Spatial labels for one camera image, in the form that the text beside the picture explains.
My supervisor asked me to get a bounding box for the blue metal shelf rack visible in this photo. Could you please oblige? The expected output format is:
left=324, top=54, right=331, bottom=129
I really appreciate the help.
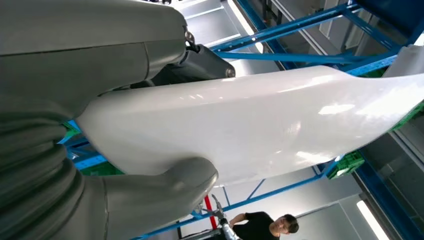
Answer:
left=57, top=0, right=424, bottom=240

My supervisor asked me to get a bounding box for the person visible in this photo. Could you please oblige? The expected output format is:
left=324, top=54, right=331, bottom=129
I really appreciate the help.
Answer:
left=228, top=211, right=300, bottom=240

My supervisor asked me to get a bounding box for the red barrier belt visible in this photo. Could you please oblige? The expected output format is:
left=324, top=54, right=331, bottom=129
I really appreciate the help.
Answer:
left=203, top=195, right=218, bottom=230

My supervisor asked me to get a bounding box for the ceiling light strip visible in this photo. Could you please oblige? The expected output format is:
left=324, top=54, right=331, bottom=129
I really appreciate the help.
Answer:
left=356, top=199, right=391, bottom=240
left=226, top=0, right=265, bottom=55

